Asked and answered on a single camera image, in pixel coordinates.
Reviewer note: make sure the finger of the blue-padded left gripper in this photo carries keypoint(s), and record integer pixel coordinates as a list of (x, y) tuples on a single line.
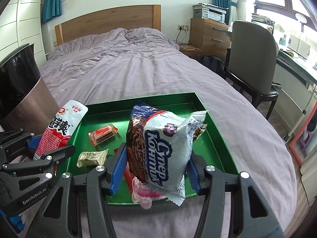
[(46, 164), (18, 143)]

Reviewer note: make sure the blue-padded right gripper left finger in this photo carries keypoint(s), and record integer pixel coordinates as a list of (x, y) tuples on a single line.
[(59, 214)]

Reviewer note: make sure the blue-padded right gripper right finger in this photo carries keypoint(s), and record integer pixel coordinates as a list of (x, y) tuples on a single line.
[(250, 214)]

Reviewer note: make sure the red and white konjac packet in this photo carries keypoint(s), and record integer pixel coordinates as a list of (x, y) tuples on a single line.
[(60, 129)]

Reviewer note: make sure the small orange sausage packet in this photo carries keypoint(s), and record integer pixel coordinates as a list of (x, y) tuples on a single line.
[(102, 134)]

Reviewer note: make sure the pink My Melody bag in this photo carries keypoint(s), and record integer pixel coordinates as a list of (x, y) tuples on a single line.
[(144, 195)]

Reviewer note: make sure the brown foil snack bag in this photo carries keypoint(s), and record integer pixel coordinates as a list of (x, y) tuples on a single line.
[(199, 131)]

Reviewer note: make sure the white blue chocolate bag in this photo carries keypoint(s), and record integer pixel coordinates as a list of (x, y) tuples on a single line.
[(159, 145)]

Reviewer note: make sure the dark red packet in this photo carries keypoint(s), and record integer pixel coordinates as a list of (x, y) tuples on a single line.
[(129, 178)]

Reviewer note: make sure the blue-gloved left hand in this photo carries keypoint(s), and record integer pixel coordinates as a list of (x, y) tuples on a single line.
[(16, 222)]

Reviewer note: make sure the black and copper bin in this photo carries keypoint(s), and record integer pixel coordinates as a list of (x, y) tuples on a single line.
[(26, 102)]

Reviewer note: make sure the green metal tray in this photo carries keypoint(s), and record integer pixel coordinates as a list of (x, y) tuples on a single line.
[(210, 145)]

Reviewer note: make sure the purple bed duvet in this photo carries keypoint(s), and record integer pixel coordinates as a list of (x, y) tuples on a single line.
[(143, 62)]

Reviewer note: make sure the white wardrobe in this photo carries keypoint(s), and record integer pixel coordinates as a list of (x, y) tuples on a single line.
[(21, 24)]

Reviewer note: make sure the white desk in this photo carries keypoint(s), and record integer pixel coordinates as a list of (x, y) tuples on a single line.
[(296, 72)]

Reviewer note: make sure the grey office chair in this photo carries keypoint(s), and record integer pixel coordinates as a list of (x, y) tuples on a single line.
[(252, 63)]

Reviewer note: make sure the wooden headboard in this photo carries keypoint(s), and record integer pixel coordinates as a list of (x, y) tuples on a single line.
[(102, 21)]

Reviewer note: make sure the wooden drawer cabinet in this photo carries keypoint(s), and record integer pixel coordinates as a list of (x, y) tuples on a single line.
[(209, 35)]

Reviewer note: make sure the grey printer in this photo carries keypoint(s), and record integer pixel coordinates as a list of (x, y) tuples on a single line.
[(209, 11)]

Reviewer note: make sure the wall power socket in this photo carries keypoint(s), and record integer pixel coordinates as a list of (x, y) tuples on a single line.
[(183, 27)]

